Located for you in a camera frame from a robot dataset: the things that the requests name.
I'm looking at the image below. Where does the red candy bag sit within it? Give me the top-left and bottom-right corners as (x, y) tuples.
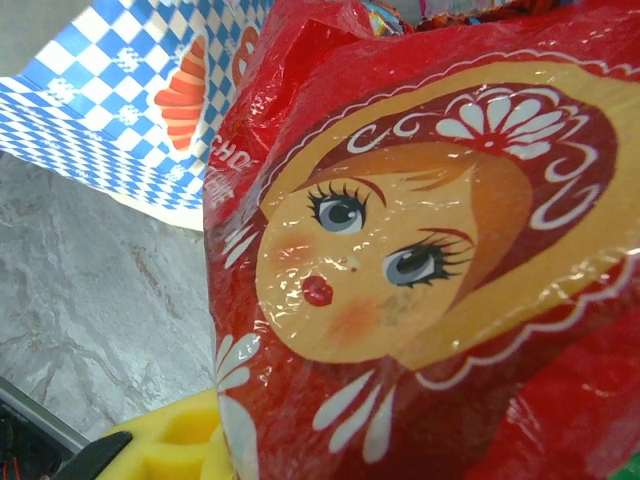
(202, 0), (640, 480)

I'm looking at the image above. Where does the blue checkered paper bag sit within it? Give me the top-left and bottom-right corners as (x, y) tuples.
(0, 0), (281, 236)

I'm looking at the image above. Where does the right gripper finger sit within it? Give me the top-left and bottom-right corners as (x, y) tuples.
(59, 392), (236, 480)

